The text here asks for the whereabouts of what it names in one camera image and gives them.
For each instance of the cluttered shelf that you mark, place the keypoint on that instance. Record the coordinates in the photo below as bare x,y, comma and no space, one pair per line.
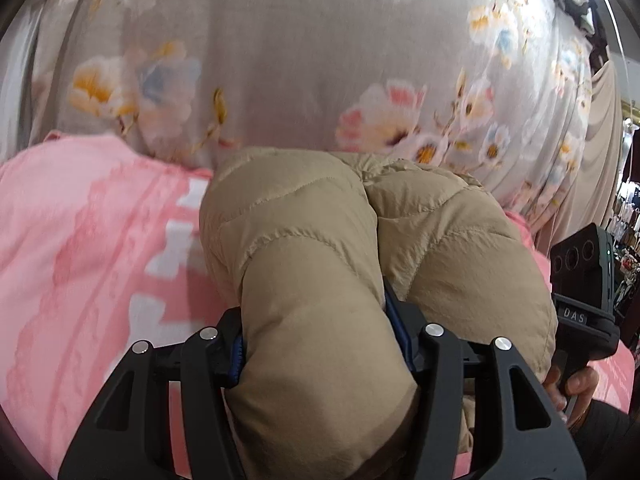
627,220

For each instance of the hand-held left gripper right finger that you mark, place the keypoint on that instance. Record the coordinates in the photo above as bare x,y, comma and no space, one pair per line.
398,332

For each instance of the tan quilted puffer jacket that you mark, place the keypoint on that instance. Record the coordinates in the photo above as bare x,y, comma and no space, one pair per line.
320,260

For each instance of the pink and white fleece blanket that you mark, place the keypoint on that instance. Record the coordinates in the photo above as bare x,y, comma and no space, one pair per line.
90,260

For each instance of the person's right hand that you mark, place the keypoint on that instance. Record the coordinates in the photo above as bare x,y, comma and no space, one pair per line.
575,390

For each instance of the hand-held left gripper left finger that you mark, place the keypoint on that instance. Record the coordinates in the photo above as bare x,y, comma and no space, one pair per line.
231,360

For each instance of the beige curtain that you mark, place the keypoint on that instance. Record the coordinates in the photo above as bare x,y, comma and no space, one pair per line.
595,160

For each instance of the grey floral bed sheet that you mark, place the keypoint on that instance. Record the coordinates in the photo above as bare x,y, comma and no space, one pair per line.
310,55

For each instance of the person's right forearm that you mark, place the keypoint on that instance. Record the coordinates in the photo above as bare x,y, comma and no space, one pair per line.
607,445

